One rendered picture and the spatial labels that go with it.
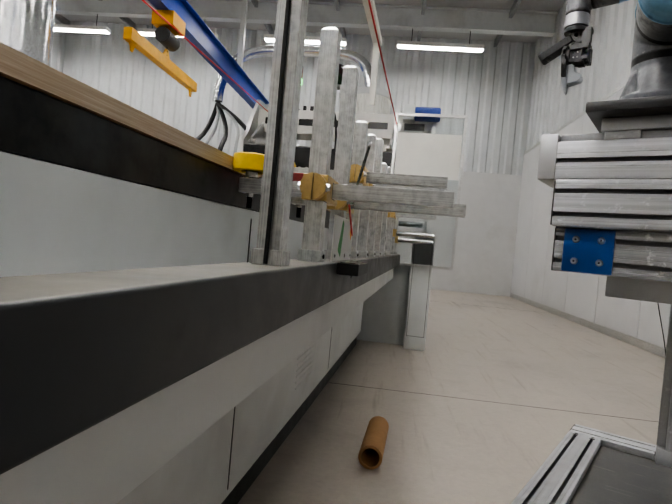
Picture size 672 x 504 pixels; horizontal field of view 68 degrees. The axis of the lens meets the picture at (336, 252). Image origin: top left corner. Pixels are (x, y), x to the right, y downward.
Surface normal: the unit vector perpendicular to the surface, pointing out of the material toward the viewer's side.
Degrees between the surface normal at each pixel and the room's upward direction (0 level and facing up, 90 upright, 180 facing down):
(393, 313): 90
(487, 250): 90
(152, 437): 90
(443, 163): 90
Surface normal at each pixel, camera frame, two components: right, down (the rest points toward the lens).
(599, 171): -0.58, -0.04
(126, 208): 0.98, 0.09
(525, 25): -0.11, 0.01
